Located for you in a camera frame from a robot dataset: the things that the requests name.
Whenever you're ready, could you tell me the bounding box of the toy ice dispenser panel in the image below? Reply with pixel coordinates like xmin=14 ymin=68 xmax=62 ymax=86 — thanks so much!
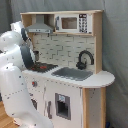
xmin=55 ymin=93 xmax=71 ymax=120

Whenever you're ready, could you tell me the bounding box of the black toy stovetop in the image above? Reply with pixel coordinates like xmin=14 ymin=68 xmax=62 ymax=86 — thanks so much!
xmin=30 ymin=62 xmax=56 ymax=73

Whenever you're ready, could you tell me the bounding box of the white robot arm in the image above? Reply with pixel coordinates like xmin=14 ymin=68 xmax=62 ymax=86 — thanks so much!
xmin=0 ymin=21 xmax=53 ymax=128

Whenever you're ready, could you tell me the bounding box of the toy microwave oven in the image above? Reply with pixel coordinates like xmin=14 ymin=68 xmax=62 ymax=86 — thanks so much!
xmin=55 ymin=14 xmax=92 ymax=34

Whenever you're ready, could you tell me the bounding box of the grey toy sink basin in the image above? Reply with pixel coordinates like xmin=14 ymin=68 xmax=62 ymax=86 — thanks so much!
xmin=52 ymin=67 xmax=92 ymax=81

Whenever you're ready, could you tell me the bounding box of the black toy faucet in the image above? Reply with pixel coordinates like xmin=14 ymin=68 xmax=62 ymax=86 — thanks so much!
xmin=76 ymin=50 xmax=94 ymax=70

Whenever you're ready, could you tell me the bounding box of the red oven knob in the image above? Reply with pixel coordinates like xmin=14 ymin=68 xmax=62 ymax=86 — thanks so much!
xmin=32 ymin=81 xmax=37 ymax=87

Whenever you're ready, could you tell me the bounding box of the grey toy range hood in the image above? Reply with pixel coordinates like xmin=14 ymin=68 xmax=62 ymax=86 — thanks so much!
xmin=26 ymin=14 xmax=54 ymax=34

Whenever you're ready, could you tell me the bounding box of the grey backdrop curtain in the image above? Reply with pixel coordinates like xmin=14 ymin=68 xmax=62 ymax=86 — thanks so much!
xmin=0 ymin=0 xmax=128 ymax=128

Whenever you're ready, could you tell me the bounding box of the wooden toy kitchen unit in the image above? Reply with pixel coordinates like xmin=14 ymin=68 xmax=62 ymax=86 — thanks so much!
xmin=21 ymin=10 xmax=115 ymax=128

